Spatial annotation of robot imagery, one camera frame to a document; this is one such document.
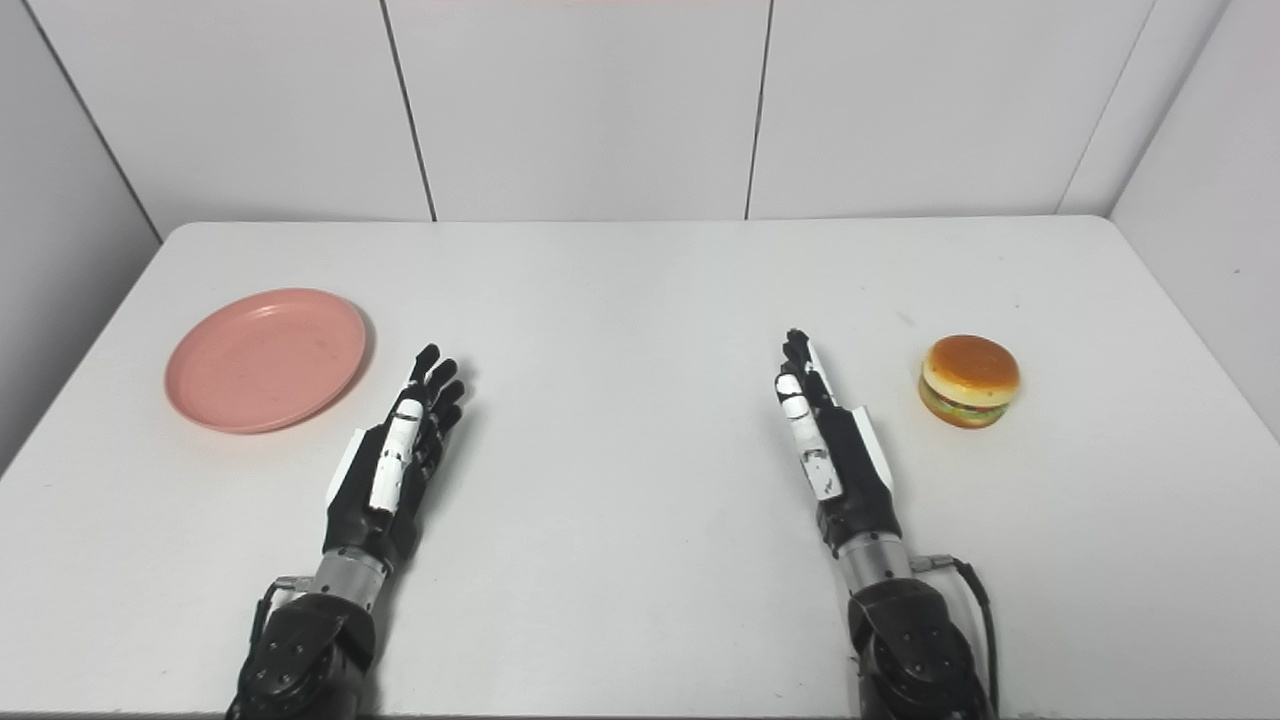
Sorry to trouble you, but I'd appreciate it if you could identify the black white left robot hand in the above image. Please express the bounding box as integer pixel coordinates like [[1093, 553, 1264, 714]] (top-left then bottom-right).
[[323, 344, 467, 571]]

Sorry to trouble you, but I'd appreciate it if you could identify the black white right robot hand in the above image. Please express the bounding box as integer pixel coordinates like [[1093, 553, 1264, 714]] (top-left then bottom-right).
[[775, 329, 906, 557]]

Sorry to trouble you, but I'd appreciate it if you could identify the toy hamburger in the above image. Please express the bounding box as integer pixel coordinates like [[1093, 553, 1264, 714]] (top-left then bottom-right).
[[918, 335, 1022, 430]]

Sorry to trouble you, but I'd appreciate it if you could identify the pink round plate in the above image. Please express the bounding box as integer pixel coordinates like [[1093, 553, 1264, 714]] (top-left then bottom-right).
[[164, 288, 368, 435]]

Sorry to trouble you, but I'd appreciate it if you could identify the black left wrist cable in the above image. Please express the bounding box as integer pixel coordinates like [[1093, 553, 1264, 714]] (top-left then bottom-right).
[[230, 575, 317, 713]]

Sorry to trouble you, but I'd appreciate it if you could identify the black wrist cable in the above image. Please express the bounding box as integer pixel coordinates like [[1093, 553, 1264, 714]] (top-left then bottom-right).
[[230, 575, 317, 713], [908, 553, 1001, 717]]

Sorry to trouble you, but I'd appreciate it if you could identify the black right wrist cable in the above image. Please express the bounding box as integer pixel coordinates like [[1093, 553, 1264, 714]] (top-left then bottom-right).
[[908, 553, 1001, 717]]

